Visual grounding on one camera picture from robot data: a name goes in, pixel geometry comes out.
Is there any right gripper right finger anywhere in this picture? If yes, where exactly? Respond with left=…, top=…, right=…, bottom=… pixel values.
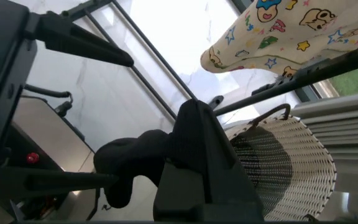
left=197, top=100, right=264, bottom=222

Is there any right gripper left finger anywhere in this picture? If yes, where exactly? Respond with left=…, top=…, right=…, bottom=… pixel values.
left=153, top=161, right=211, bottom=222

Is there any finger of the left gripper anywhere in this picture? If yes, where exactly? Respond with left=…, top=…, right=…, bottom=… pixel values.
left=0, top=166, right=120, bottom=202
left=31, top=11, right=135, bottom=68

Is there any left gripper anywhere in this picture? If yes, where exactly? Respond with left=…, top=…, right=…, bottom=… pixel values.
left=0, top=0, right=40, bottom=175

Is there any black garment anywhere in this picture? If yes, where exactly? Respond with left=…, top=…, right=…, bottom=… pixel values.
left=93, top=98, right=206, bottom=209

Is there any cream printed garment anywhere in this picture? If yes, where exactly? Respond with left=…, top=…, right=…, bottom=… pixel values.
left=200, top=0, right=358, bottom=78

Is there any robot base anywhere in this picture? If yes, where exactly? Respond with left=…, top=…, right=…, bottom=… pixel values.
left=9, top=83, right=104, bottom=222

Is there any white laundry basket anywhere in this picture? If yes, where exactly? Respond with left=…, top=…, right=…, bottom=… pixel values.
left=224, top=103, right=337, bottom=222

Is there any black clothes rack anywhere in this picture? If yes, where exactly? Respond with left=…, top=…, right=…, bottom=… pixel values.
left=60, top=0, right=358, bottom=121

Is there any beige curtain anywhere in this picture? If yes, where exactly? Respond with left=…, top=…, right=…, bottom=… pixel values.
left=290, top=90, right=358, bottom=195

